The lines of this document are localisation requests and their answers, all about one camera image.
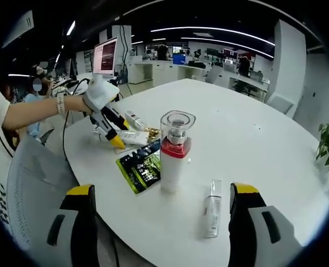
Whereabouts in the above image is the black cable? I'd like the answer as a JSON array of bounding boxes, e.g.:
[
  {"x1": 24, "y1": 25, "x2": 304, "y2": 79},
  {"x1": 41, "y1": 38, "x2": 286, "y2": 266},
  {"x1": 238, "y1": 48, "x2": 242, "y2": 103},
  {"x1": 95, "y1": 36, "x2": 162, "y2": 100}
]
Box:
[{"x1": 62, "y1": 78, "x2": 91, "y2": 161}]

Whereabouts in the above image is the black and green sachet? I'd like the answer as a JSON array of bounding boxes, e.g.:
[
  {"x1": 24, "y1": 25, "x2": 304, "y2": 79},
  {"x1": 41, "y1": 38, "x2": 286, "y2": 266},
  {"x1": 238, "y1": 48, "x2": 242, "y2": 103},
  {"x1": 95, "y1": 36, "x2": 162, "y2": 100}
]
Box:
[{"x1": 116, "y1": 140, "x2": 162, "y2": 195}]

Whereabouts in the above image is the white ceiling air conditioner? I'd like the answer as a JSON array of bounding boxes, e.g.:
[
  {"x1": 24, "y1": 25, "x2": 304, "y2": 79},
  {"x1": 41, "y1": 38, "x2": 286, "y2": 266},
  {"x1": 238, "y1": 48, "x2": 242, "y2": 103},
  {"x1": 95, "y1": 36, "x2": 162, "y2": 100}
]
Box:
[{"x1": 2, "y1": 11, "x2": 34, "y2": 48}]

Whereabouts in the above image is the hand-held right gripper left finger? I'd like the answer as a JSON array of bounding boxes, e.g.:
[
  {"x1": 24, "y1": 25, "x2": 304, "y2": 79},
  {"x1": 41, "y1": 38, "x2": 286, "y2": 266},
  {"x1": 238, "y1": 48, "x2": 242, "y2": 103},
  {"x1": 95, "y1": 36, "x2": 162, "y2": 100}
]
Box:
[{"x1": 30, "y1": 183, "x2": 100, "y2": 267}]

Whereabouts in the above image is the slim clear-capped skincare spray bottle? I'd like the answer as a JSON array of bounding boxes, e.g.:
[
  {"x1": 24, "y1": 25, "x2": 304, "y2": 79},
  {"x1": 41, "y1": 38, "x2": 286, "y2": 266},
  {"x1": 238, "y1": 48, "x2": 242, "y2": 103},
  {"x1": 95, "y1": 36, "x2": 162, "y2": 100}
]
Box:
[{"x1": 203, "y1": 179, "x2": 223, "y2": 239}]

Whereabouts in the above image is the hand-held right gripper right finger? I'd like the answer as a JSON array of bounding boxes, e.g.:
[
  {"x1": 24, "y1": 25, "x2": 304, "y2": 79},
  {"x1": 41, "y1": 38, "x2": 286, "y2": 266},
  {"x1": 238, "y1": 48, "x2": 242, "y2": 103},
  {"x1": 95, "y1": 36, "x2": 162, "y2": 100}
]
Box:
[{"x1": 228, "y1": 182, "x2": 303, "y2": 267}]

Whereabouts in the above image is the computer monitor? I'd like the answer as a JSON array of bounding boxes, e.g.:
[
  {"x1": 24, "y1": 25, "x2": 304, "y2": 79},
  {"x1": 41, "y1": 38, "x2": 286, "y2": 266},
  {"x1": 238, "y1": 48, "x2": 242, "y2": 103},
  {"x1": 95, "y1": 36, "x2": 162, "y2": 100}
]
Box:
[{"x1": 93, "y1": 37, "x2": 118, "y2": 78}]

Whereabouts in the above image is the white gold-capped skincare tube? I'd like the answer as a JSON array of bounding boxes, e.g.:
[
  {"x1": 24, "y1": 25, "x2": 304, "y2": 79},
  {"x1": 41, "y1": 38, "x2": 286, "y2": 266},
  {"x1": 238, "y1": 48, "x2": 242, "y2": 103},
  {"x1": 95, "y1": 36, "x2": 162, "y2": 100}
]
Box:
[{"x1": 114, "y1": 126, "x2": 161, "y2": 148}]

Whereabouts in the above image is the small white skincare bottle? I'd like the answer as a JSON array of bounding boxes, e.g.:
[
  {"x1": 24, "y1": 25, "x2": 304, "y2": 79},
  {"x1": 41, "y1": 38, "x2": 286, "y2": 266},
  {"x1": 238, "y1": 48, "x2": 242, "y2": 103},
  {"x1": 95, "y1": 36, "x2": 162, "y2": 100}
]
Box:
[{"x1": 124, "y1": 110, "x2": 147, "y2": 130}]

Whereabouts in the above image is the large white red-collared skincare bottle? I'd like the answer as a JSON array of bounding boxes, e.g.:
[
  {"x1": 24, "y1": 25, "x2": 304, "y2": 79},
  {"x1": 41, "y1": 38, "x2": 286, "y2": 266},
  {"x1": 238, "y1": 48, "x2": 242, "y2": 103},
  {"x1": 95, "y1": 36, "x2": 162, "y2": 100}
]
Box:
[{"x1": 160, "y1": 110, "x2": 196, "y2": 195}]

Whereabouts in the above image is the blue box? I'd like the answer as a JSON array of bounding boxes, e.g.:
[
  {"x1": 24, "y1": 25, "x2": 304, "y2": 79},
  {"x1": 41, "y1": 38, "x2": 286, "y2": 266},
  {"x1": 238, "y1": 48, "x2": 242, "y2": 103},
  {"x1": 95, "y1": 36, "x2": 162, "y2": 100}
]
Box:
[{"x1": 172, "y1": 54, "x2": 190, "y2": 66}]

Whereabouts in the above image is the white wristwatch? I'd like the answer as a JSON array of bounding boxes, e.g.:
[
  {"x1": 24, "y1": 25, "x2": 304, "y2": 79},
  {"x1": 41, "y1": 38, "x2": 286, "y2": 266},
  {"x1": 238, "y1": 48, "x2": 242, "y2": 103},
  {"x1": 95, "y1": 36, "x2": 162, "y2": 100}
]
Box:
[{"x1": 55, "y1": 93, "x2": 67, "y2": 115}]

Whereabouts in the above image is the white monitor desk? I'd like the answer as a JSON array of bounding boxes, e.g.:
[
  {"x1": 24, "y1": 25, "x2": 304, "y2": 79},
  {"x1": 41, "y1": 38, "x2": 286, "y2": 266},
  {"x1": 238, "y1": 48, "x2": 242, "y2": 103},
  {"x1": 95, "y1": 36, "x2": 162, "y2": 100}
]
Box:
[{"x1": 50, "y1": 73, "x2": 95, "y2": 95}]

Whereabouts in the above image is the person's left hand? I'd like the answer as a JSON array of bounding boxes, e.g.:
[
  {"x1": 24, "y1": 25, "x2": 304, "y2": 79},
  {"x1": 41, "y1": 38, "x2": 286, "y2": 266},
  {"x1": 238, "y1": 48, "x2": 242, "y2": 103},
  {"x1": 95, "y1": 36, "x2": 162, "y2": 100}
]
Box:
[{"x1": 65, "y1": 94, "x2": 94, "y2": 114}]

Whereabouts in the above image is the white mesh office chair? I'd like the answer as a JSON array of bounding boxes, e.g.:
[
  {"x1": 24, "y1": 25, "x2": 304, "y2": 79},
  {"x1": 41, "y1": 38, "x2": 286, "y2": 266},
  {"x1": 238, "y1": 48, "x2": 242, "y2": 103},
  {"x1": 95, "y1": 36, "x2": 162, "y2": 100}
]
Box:
[{"x1": 7, "y1": 136, "x2": 154, "y2": 267}]

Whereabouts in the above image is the long ceiling light strip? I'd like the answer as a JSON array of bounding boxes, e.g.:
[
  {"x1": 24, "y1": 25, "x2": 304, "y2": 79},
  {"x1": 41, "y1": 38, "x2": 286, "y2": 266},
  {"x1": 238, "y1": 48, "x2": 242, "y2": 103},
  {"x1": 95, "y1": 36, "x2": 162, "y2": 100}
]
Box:
[
  {"x1": 180, "y1": 37, "x2": 273, "y2": 58},
  {"x1": 150, "y1": 27, "x2": 275, "y2": 45}
]

